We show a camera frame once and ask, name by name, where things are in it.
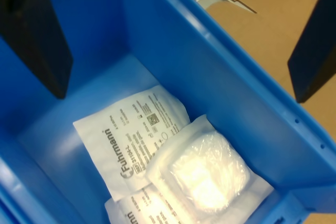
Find white printed Fuhrmann packet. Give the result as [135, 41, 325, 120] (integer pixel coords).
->
[72, 84, 191, 201]
[104, 184, 200, 224]

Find brown cardboard sheet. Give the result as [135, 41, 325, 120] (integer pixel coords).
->
[207, 0, 336, 224]

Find blue bin with printed packets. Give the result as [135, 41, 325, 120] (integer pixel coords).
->
[0, 0, 336, 224]

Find white gauze packet clear-backed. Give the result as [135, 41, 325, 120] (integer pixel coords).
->
[145, 114, 275, 224]

